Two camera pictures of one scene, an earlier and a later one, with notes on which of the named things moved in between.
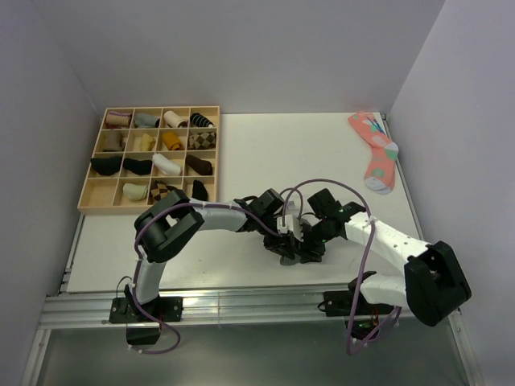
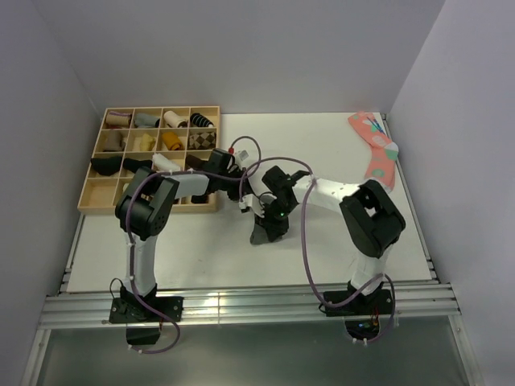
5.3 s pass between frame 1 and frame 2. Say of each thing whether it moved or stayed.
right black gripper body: moved
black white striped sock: stayed
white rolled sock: stayed
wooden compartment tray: stayed
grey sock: moved
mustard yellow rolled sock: stayed
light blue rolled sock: stayed
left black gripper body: moved
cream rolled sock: stayed
